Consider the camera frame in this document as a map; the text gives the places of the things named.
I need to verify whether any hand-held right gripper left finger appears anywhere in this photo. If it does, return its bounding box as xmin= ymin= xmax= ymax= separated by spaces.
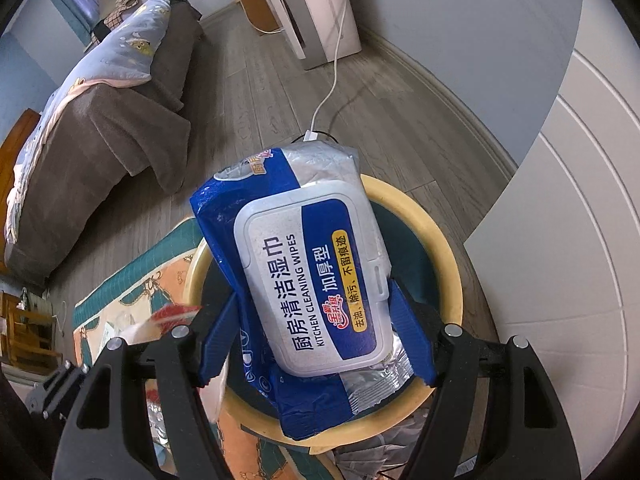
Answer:
xmin=52 ymin=294 xmax=239 ymax=480

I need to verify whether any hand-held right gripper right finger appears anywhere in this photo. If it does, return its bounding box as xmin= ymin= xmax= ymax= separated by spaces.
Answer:
xmin=390 ymin=277 xmax=593 ymax=480

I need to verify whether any yellow rimmed teal tray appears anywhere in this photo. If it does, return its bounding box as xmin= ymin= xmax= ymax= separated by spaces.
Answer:
xmin=184 ymin=174 xmax=463 ymax=453

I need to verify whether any blue wet wipes pack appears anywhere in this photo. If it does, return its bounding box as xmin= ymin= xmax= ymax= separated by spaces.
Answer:
xmin=190 ymin=141 xmax=413 ymax=442

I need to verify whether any red and white wrapper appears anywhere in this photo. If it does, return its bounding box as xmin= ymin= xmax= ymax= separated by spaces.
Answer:
xmin=117 ymin=304 xmax=203 ymax=346

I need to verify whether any wooden chair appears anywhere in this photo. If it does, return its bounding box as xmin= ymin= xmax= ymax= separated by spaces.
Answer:
xmin=0 ymin=287 xmax=63 ymax=376

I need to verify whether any teal and cream quilted mat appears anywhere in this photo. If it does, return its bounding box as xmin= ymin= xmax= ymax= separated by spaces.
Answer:
xmin=72 ymin=217 xmax=341 ymax=480

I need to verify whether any silver foil wrapper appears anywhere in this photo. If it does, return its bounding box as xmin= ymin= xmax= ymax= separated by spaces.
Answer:
xmin=145 ymin=385 xmax=177 ymax=461

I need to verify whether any crumpled clear plastic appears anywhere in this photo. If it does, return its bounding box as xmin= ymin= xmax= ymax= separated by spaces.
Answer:
xmin=332 ymin=400 xmax=431 ymax=480

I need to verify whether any white panelled door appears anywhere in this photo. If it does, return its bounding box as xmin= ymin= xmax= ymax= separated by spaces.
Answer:
xmin=462 ymin=47 xmax=640 ymax=356

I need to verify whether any light blue printed quilt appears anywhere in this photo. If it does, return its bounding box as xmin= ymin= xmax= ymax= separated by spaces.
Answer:
xmin=5 ymin=0 xmax=173 ymax=241

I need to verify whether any white appliance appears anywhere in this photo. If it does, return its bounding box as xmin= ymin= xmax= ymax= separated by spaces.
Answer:
xmin=255 ymin=0 xmax=362 ymax=71

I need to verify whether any plaid cloth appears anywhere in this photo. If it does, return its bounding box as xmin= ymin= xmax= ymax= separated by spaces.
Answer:
xmin=92 ymin=0 xmax=146 ymax=41

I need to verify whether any wooden bed frame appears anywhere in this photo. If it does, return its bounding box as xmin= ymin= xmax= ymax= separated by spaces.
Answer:
xmin=0 ymin=109 xmax=42 ymax=276

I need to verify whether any white cable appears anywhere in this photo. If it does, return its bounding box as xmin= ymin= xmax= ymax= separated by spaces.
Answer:
xmin=235 ymin=0 xmax=351 ymax=136

